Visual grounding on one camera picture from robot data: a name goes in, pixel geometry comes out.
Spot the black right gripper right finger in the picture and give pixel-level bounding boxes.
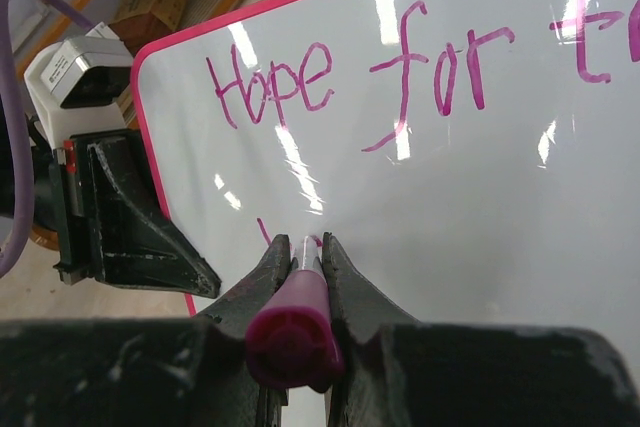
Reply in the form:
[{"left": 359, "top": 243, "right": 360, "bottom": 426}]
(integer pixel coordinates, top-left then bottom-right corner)
[{"left": 322, "top": 233, "right": 639, "bottom": 426}]

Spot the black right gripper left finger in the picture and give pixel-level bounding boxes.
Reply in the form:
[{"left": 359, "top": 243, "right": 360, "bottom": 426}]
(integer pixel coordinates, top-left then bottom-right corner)
[{"left": 1, "top": 234, "right": 290, "bottom": 426}]

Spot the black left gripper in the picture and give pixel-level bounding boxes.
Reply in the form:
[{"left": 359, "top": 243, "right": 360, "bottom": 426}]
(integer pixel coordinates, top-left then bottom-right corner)
[{"left": 49, "top": 129, "right": 221, "bottom": 297}]

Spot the pink capped marker pen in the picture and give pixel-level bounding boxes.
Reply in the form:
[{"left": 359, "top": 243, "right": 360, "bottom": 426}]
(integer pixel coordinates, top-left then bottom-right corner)
[{"left": 245, "top": 236, "right": 345, "bottom": 393}]

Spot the pink framed whiteboard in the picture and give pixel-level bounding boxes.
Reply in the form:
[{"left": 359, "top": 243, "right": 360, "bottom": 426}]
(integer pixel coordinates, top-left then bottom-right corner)
[{"left": 129, "top": 0, "right": 640, "bottom": 427}]

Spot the brown wrapped package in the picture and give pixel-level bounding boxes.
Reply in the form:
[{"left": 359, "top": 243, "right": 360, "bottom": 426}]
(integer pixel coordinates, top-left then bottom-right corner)
[{"left": 109, "top": 0, "right": 186, "bottom": 56}]

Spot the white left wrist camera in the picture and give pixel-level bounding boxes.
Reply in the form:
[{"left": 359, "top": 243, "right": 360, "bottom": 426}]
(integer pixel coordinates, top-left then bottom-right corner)
[{"left": 24, "top": 23, "right": 133, "bottom": 150}]

